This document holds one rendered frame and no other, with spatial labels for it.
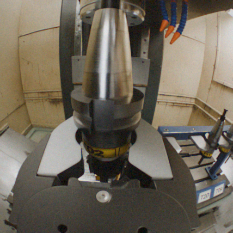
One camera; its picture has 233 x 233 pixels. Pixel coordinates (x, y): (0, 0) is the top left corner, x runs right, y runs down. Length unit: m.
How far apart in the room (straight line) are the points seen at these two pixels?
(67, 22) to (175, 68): 1.04
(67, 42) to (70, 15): 0.19
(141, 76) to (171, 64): 0.57
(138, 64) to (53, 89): 0.90
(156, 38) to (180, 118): 1.01
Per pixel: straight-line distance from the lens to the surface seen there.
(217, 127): 0.40
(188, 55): 1.39
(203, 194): 0.64
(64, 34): 0.86
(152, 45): 0.83
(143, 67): 0.77
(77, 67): 0.77
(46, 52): 1.31
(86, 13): 0.29
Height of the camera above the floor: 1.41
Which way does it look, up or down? 28 degrees down
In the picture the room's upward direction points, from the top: 3 degrees clockwise
